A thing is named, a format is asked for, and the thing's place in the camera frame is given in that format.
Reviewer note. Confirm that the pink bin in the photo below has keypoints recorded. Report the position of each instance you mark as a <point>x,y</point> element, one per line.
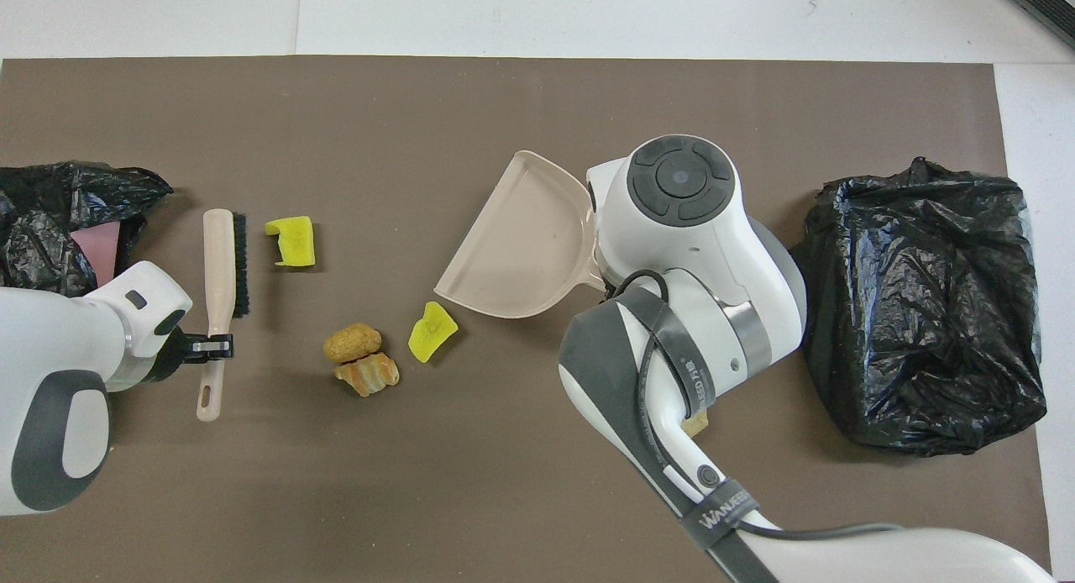
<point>97,251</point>

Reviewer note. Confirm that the beige hand brush black bristles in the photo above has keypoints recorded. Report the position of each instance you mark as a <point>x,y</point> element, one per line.
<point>217,264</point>

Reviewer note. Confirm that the dark ribbed panel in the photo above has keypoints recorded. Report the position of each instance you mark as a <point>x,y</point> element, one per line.
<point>1046,7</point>

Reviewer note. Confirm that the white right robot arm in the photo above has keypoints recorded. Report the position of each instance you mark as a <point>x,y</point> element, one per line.
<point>680,180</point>

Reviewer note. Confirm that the brown table mat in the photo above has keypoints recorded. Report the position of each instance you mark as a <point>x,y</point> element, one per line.
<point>504,482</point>

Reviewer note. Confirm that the notched yellow sponge piece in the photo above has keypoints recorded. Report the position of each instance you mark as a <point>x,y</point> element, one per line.
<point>294,243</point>

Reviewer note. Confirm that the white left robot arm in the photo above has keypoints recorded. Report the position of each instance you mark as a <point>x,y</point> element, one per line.
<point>50,339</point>

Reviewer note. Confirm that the brown bread nugget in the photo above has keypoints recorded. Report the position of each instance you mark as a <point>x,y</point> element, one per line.
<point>353,342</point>

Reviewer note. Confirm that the black trash bag bin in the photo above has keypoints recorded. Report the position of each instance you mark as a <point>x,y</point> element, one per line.
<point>924,314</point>

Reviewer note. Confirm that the orange striped bread piece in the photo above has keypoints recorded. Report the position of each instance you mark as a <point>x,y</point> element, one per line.
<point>368,375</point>

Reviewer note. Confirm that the black bag over pink bin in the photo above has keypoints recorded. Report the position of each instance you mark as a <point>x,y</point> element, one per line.
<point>50,205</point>

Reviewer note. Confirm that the beige plastic dustpan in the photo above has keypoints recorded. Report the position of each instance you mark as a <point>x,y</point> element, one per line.
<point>521,247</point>

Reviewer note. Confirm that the irregular yellow sponge piece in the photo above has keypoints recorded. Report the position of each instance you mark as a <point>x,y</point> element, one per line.
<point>432,333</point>

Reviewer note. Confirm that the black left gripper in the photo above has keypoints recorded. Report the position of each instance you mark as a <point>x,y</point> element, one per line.
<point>175,352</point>

